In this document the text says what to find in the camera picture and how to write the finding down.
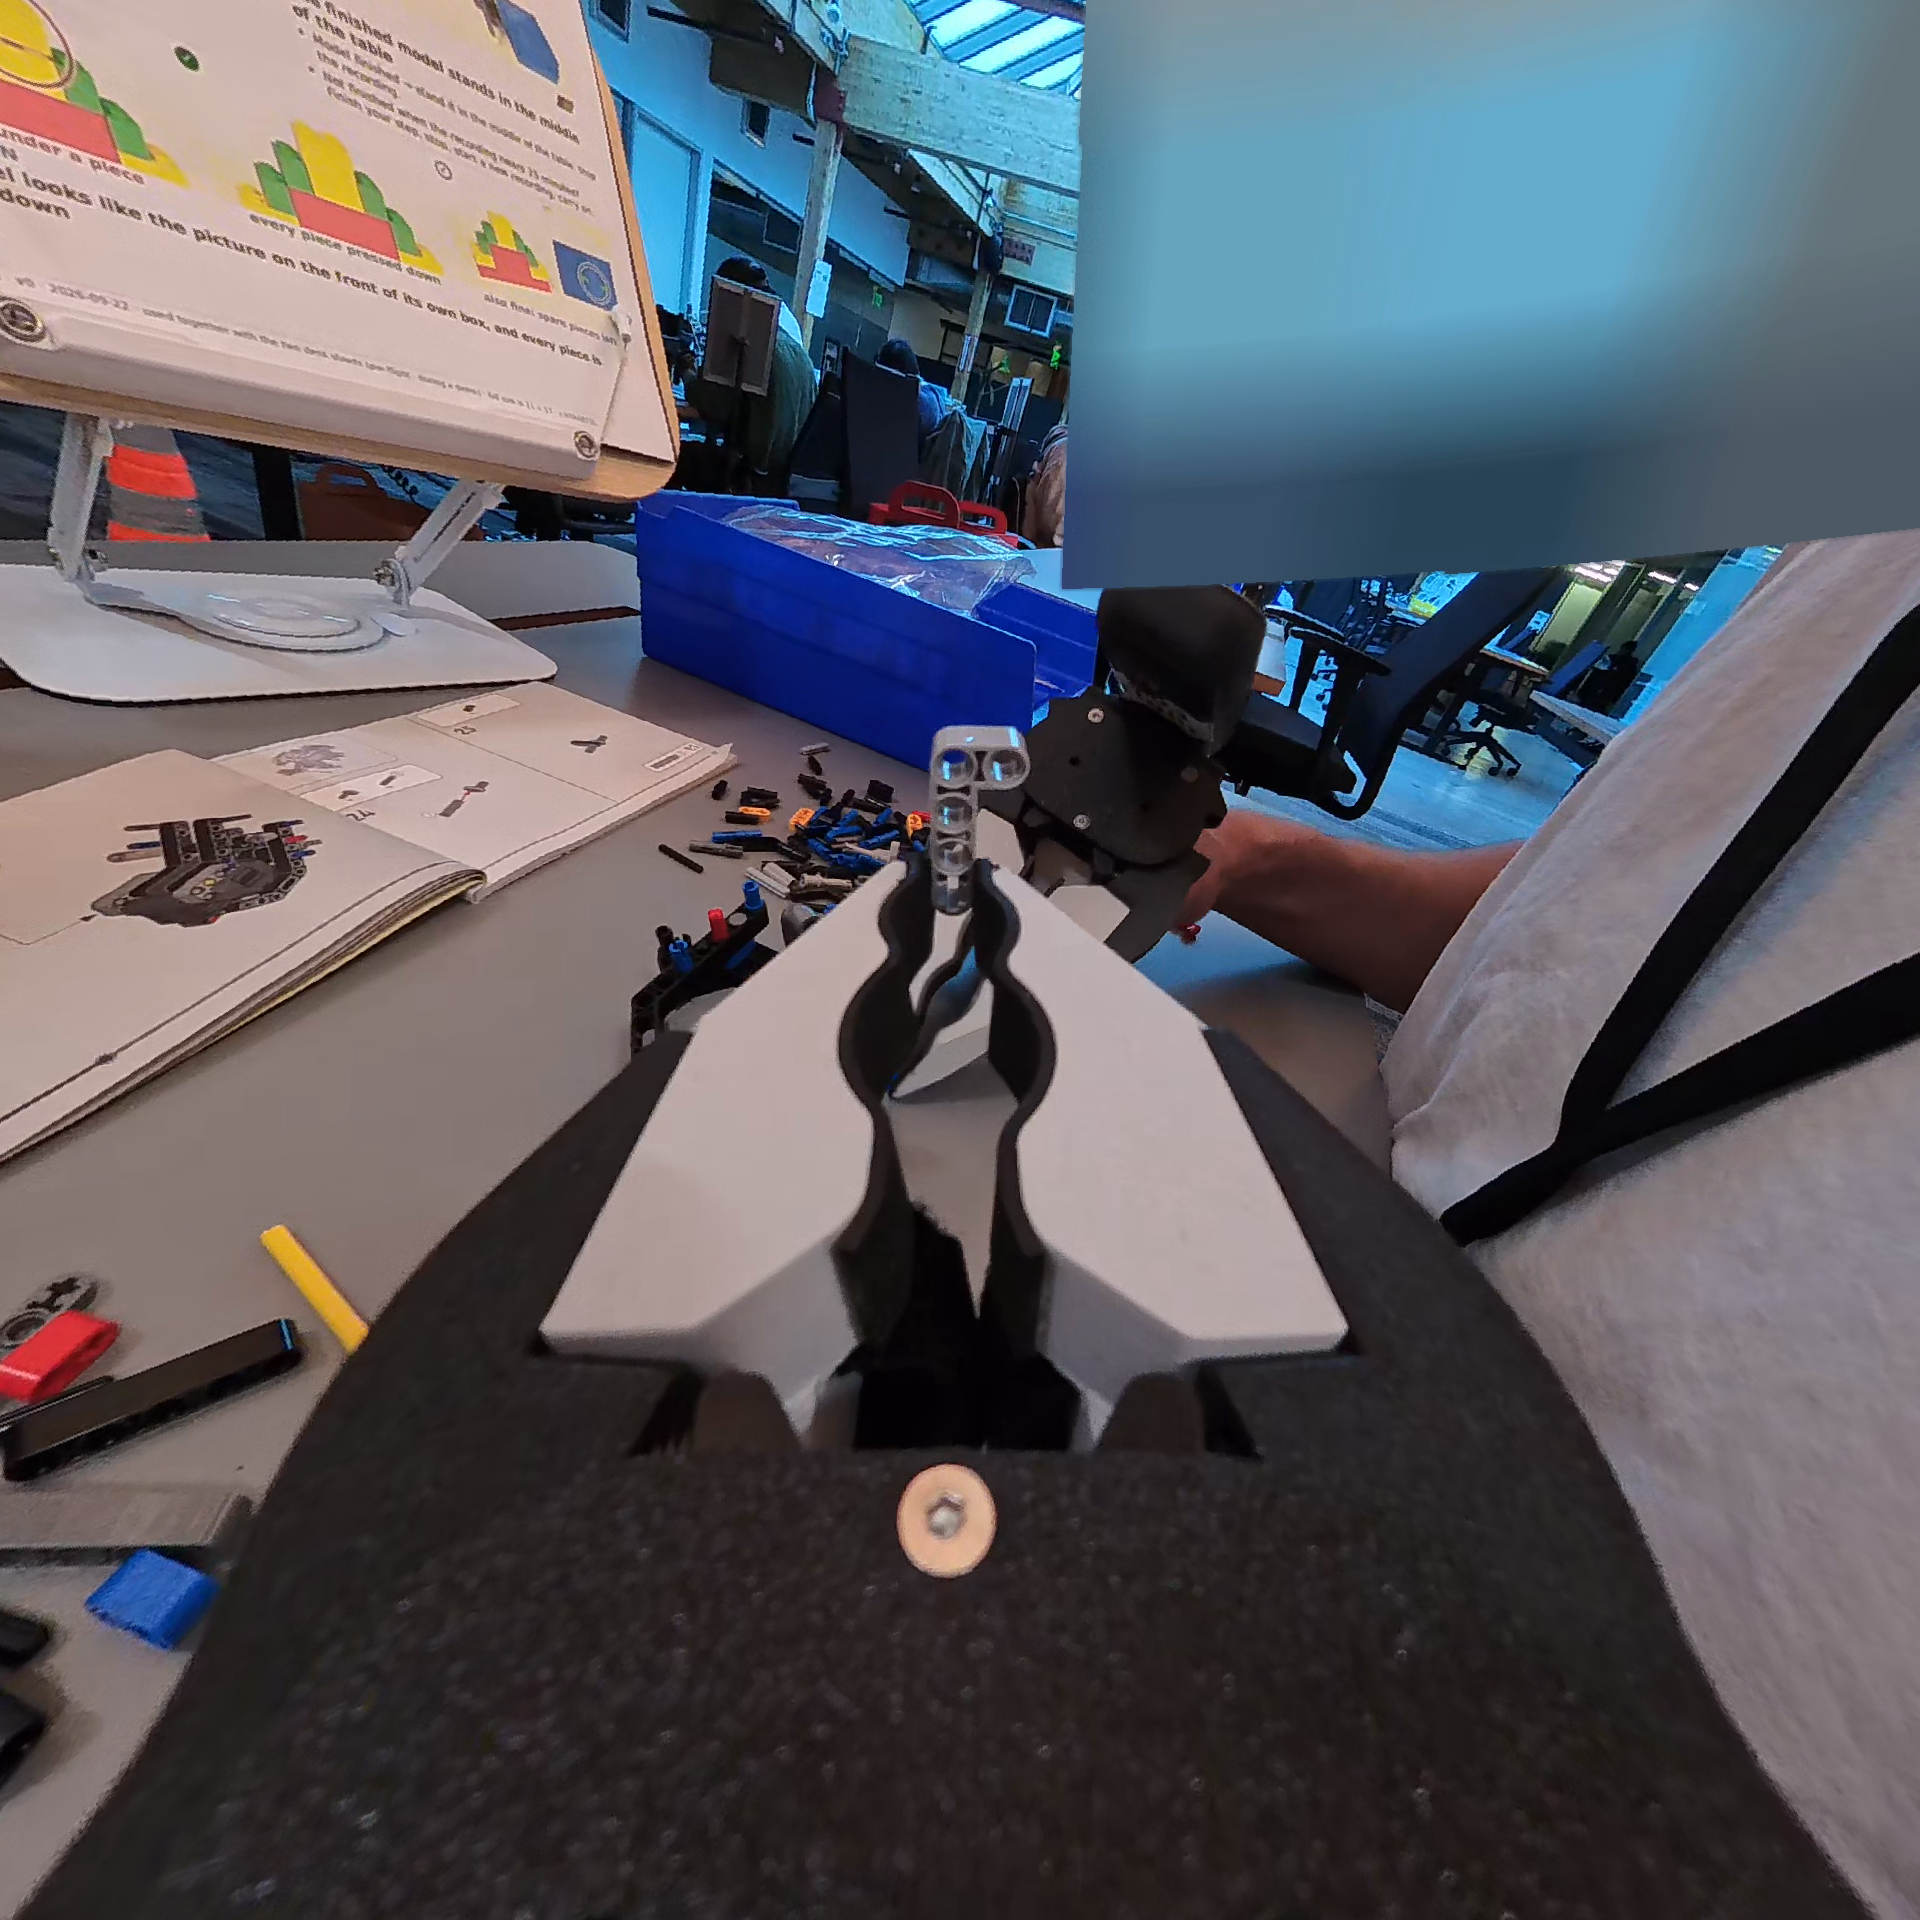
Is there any person in grey shirt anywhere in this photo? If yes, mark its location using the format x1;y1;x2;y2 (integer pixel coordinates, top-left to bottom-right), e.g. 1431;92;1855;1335
1381;532;1920;1920

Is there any orange traffic cone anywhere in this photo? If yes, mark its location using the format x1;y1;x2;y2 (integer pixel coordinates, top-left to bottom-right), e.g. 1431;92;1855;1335
101;425;211;544

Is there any clear plastic bag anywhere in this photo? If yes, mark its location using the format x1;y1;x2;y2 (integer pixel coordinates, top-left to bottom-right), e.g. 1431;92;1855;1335
719;503;1040;615

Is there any black and blue lego assembly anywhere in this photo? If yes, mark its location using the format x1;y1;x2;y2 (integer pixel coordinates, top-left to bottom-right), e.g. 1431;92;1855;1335
630;886;845;1052

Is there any blue plastic bin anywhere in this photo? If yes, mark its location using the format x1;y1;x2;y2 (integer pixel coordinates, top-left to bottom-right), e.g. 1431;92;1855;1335
633;492;1104;733

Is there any pile of small lego pieces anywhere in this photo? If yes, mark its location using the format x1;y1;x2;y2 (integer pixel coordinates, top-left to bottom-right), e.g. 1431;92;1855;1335
655;741;939;916

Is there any yellow lego axle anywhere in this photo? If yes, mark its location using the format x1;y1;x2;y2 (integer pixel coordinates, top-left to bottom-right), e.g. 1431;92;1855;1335
260;1226;372;1356

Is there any long black lego beam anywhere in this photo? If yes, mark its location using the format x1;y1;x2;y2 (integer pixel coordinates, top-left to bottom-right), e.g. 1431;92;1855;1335
0;1321;305;1484

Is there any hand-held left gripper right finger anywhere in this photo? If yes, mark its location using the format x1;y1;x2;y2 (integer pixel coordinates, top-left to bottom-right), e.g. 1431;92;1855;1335
912;862;1351;1449

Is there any red plastic crate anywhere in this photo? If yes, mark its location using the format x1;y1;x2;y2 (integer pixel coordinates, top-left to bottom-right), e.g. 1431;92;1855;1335
869;479;1011;540

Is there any laminated instruction board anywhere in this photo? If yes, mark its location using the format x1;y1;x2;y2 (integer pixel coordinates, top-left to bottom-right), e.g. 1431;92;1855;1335
0;0;680;505

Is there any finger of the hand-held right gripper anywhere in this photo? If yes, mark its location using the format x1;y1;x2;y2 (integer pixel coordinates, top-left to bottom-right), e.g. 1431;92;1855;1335
1035;848;1137;940

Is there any blue lego block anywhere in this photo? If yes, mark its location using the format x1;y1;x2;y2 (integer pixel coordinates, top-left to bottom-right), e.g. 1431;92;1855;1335
83;1547;224;1652

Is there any white tilting stand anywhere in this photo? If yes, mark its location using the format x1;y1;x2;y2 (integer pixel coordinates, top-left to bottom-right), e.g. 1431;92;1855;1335
0;410;561;704

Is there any red lego beam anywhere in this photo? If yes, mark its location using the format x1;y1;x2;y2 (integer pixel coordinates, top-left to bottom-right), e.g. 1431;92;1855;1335
0;1310;122;1406

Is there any lego instruction booklet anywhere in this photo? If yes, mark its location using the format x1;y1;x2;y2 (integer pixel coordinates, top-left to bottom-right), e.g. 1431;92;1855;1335
0;687;738;1165

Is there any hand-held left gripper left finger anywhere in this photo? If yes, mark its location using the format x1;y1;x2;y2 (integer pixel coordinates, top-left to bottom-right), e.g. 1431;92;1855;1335
536;858;985;1449

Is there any black shoulder strap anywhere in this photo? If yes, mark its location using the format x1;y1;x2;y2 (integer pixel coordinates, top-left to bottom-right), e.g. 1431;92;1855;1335
1440;600;1920;1246

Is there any black office chair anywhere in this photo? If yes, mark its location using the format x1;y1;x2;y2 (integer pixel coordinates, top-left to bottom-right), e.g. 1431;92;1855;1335
1230;570;1563;820

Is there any person's right forearm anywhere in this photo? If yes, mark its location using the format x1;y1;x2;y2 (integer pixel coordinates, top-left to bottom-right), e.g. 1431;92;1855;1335
1184;814;1525;1016

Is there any grey angled lego beam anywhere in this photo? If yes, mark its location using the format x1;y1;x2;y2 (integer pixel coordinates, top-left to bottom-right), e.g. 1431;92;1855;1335
929;722;1031;913

